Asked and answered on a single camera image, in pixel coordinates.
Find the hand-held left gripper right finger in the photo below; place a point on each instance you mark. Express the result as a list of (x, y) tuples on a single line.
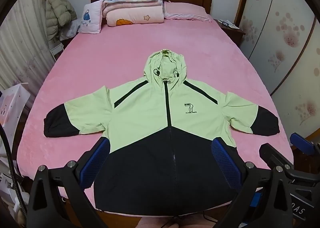
[(225, 161)]

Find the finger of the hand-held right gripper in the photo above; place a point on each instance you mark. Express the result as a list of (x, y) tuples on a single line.
[(273, 154), (301, 143)]

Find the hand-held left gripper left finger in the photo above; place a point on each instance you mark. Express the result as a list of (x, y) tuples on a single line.
[(96, 161)]

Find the green and black hooded jacket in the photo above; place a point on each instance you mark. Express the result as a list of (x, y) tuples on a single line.
[(140, 108)]

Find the white paper bag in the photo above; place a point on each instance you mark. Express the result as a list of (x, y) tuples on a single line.
[(12, 108)]

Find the pink bed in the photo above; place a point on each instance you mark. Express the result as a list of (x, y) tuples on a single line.
[(112, 50)]

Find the floral wardrobe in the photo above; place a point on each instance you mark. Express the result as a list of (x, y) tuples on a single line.
[(282, 30)]

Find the white metal rack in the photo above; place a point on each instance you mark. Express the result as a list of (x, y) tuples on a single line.
[(56, 51)]

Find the dark wooden nightstand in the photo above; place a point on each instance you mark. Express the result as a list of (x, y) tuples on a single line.
[(232, 35)]

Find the white curtain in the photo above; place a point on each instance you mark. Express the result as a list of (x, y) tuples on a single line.
[(22, 50)]

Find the white cloth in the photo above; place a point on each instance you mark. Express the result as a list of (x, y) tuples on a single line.
[(70, 30)]

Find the papers on nightstand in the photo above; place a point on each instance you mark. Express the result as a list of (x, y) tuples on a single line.
[(228, 24)]

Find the white pillow with blue print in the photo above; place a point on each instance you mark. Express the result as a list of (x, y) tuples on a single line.
[(90, 18)]

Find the pink pillow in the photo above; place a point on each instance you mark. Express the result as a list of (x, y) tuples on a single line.
[(185, 9)]

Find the beige puffer jacket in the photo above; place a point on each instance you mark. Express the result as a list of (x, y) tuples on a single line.
[(57, 8)]

